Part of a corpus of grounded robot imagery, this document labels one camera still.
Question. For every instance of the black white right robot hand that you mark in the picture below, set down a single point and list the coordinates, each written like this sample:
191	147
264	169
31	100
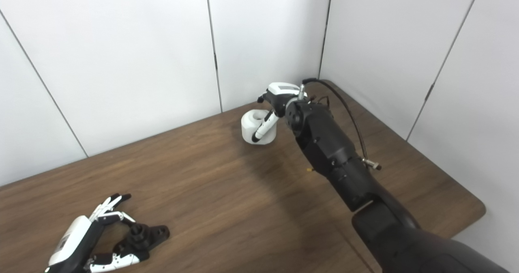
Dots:
282	94

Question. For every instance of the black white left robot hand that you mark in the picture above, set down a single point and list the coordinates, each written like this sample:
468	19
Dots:
75	240

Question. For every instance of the round white plastic piece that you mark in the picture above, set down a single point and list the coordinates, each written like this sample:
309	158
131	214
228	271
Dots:
249	129

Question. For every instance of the black flanged holder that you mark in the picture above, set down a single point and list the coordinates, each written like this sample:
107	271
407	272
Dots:
152	234

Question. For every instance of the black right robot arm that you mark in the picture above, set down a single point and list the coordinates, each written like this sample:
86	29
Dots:
344	163

